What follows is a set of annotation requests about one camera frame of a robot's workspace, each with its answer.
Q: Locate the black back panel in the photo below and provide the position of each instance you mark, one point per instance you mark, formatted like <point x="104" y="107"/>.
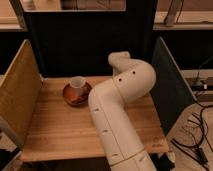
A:
<point x="78" y="43"/>

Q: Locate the white paper cup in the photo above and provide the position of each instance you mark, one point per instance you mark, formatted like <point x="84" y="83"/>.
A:
<point x="77" y="82"/>

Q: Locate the brown ceramic plate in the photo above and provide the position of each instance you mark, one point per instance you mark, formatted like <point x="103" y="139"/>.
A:
<point x="71" y="97"/>

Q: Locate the power strip on floor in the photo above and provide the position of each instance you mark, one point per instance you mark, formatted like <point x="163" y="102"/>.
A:
<point x="201" y="84"/>

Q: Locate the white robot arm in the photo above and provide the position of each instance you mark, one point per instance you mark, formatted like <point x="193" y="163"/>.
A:
<point x="132" y="79"/>

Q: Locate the wooden left side panel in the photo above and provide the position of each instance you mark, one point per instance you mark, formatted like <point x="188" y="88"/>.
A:
<point x="19" y="90"/>

